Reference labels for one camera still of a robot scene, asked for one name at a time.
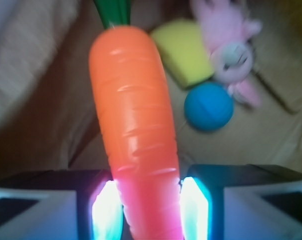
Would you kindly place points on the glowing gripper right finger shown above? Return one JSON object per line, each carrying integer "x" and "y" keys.
{"x": 241, "y": 202}

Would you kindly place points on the pink plush bunny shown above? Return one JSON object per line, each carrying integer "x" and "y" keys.
{"x": 226, "y": 31}

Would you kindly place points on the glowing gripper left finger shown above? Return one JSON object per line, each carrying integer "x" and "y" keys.
{"x": 62, "y": 205}

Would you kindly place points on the orange plastic toy carrot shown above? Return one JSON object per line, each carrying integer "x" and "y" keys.
{"x": 136, "y": 122}

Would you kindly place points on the blue rubber ball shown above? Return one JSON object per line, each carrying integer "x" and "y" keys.
{"x": 208, "y": 107}

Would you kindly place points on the yellow sponge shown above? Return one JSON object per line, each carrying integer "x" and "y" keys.
{"x": 181, "y": 48}

